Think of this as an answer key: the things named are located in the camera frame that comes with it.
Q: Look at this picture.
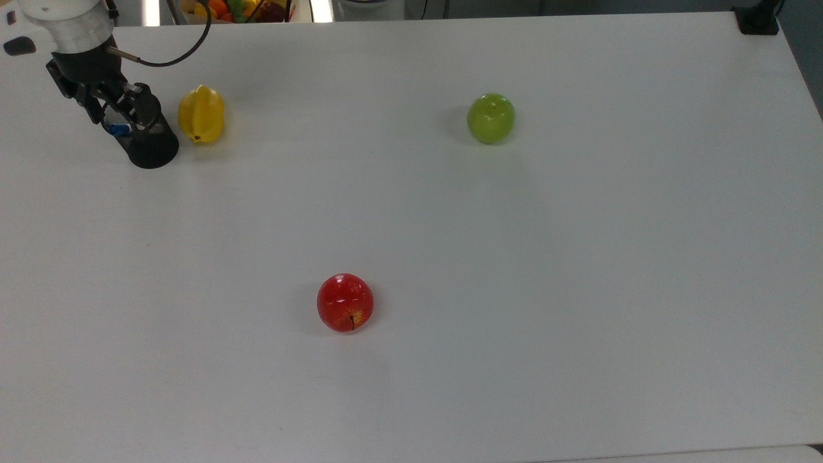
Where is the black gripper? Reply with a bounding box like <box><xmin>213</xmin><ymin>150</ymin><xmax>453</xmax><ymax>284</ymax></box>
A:
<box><xmin>45</xmin><ymin>53</ymin><xmax>163</xmax><ymax>131</ymax></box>

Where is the black mesh pen cup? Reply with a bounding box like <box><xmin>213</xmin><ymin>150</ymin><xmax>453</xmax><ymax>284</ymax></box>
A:
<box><xmin>100</xmin><ymin>87</ymin><xmax>180</xmax><ymax>170</ymax></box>

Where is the yellow toy starfruit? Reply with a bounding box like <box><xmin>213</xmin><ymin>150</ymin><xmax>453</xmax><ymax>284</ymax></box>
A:
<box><xmin>177</xmin><ymin>84</ymin><xmax>226</xmax><ymax>144</ymax></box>

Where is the bowl of toy fruit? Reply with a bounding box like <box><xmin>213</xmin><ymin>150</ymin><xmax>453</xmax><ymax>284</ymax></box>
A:
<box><xmin>167</xmin><ymin>0</ymin><xmax>298</xmax><ymax>24</ymax></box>

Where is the red toy apple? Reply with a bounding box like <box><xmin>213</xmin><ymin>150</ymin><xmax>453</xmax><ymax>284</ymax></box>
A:
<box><xmin>316</xmin><ymin>273</ymin><xmax>375</xmax><ymax>333</ymax></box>

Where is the green toy apple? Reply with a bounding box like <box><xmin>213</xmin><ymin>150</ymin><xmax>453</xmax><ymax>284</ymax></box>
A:
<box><xmin>466</xmin><ymin>93</ymin><xmax>516</xmax><ymax>145</ymax></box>

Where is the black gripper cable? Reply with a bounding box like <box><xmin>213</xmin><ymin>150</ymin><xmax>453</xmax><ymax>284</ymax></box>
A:
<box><xmin>106</xmin><ymin>0</ymin><xmax>213</xmax><ymax>68</ymax></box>

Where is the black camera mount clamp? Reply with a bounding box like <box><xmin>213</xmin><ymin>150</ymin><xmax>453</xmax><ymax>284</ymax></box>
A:
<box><xmin>733</xmin><ymin>0</ymin><xmax>784</xmax><ymax>36</ymax></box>

